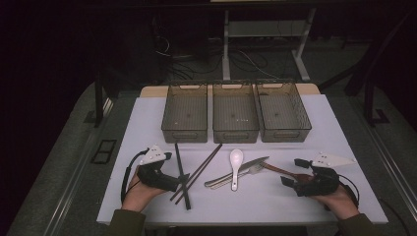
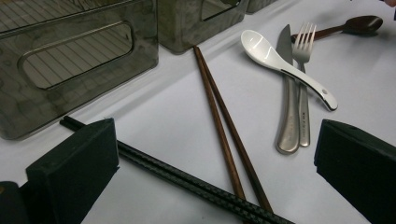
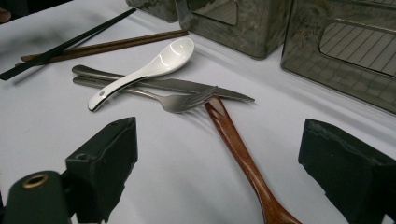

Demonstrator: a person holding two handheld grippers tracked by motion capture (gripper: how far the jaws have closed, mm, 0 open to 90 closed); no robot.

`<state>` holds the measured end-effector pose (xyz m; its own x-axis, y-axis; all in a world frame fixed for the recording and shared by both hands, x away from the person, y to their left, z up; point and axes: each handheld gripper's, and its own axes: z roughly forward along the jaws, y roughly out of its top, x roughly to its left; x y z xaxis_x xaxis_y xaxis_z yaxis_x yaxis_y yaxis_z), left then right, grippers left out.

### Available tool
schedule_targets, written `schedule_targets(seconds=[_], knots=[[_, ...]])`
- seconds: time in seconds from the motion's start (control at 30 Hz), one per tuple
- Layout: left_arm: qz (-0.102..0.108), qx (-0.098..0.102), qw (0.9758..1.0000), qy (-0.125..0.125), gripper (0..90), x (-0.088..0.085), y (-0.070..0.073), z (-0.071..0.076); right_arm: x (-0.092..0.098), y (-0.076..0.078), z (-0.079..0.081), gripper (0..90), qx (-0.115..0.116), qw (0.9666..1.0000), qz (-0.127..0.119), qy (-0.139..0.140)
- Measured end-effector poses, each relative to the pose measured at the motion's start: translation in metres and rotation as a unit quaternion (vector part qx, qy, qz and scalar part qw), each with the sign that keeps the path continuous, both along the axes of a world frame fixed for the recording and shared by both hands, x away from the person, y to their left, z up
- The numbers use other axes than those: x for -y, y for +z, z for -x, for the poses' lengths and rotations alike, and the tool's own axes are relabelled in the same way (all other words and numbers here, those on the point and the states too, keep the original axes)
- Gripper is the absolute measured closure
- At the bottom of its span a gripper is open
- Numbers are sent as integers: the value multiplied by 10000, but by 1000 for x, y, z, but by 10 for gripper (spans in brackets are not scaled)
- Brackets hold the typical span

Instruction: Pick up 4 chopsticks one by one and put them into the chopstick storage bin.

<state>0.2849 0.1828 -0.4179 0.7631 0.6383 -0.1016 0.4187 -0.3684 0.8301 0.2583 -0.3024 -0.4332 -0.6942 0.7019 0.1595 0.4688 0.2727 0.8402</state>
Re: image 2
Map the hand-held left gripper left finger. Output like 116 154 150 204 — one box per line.
25 117 120 224

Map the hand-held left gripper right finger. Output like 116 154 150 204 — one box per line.
313 119 396 224

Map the steel table knife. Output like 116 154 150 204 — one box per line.
275 23 302 156

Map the grey plastic bin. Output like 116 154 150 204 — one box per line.
0 0 160 140
157 0 250 54
246 0 278 15

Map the steel fork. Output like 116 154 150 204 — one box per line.
291 21 318 148

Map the brown wooden chopstick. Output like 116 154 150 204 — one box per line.
195 46 274 213
192 45 248 201

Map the brown wooden spoon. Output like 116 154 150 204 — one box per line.
290 15 384 44

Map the white ceramic spoon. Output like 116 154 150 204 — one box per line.
240 29 339 112

